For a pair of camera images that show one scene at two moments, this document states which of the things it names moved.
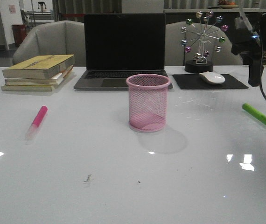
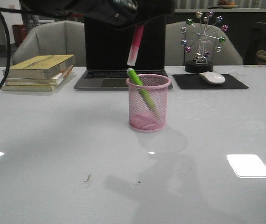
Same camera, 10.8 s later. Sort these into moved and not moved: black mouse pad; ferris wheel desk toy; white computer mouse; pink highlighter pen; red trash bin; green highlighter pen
Moved: green highlighter pen; pink highlighter pen
Not moved: black mouse pad; ferris wheel desk toy; red trash bin; white computer mouse
